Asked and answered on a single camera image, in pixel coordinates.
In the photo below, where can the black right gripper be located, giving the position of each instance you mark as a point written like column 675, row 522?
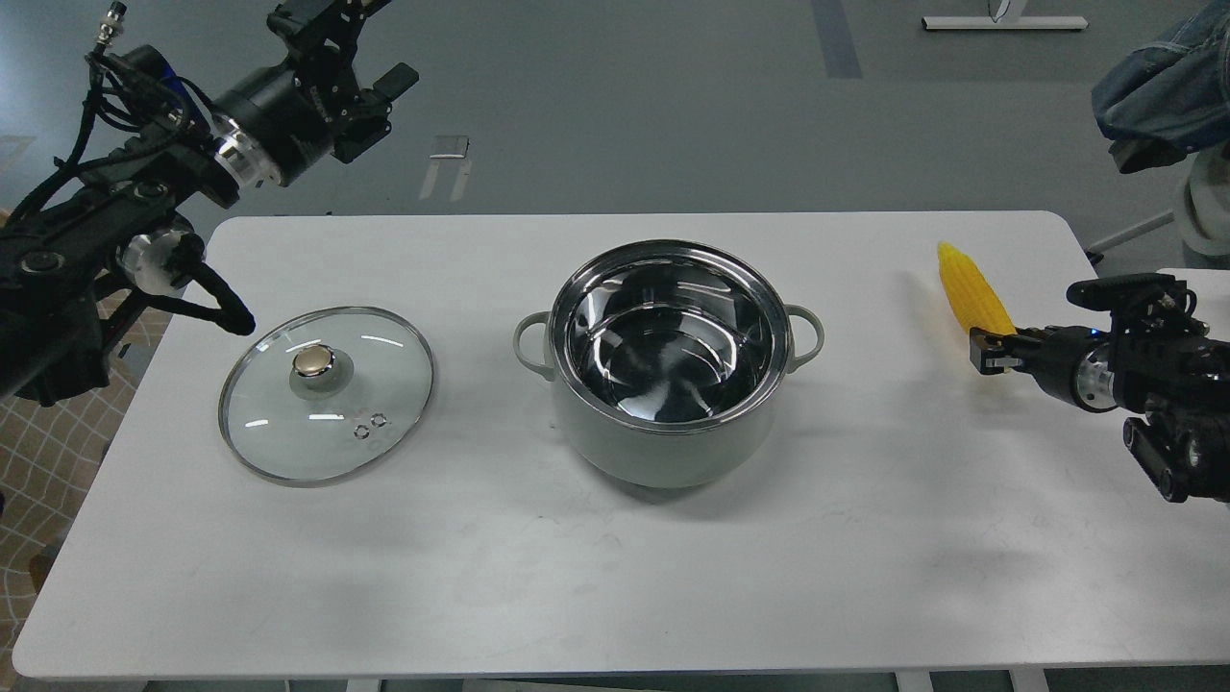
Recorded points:
column 1072, row 364

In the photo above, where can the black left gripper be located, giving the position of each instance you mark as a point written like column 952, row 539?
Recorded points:
column 281, row 119

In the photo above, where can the yellow corn cob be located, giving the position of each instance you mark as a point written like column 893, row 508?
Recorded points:
column 973, row 301

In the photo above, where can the glass pot lid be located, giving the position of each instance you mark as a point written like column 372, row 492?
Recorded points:
column 326, row 395

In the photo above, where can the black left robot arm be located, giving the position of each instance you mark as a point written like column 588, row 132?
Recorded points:
column 101, row 240

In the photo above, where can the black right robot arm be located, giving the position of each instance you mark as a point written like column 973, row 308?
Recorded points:
column 1156, row 361

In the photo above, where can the grey-green cooking pot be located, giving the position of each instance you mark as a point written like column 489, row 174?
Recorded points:
column 664, row 358

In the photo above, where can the blue denim clothing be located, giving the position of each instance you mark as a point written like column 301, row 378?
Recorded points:
column 1169, row 98

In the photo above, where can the white desk base bar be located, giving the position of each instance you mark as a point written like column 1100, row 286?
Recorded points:
column 1008, row 16

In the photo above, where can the beige checkered cloth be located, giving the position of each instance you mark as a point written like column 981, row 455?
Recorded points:
column 50, row 457

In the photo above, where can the white table leg frame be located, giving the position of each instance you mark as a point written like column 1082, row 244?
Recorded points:
column 1096, row 250

